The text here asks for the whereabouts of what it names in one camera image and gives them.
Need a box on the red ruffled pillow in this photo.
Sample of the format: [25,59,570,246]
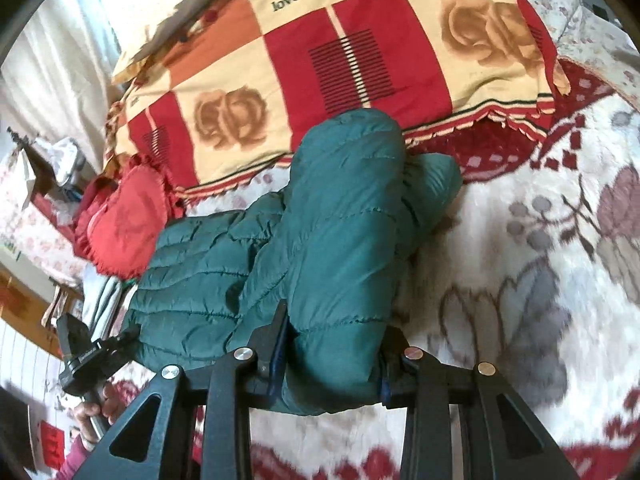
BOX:
[72,162,184,281]

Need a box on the person's left forearm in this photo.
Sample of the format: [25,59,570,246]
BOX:
[54,435,95,480]

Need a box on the grey white striped cloth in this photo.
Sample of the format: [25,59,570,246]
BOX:
[81,274,139,347]

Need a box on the white plastic bag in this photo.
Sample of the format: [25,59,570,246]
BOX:
[47,136,92,189]

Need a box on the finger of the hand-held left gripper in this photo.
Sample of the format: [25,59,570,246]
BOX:
[102,325,142,361]

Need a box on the teal puffer jacket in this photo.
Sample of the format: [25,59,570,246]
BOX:
[120,108,464,417]

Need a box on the white curtain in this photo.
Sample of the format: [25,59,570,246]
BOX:
[0,0,128,173]

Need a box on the white floral quilt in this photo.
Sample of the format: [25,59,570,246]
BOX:
[502,0,640,68]

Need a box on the person's left hand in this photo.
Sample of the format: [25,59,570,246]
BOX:
[70,382,122,453]

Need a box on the white floral fleece blanket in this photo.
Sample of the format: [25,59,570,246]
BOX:
[45,55,640,480]

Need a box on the red cream rose-print blanket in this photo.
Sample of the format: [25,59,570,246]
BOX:
[102,0,572,207]

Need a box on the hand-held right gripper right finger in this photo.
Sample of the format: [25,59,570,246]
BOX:
[379,327,581,480]

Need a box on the white radiator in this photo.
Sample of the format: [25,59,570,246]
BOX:
[0,317,68,397]

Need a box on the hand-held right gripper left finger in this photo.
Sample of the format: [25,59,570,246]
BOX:
[72,299,290,480]

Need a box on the floral tablecloth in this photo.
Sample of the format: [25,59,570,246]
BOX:
[0,162,91,288]

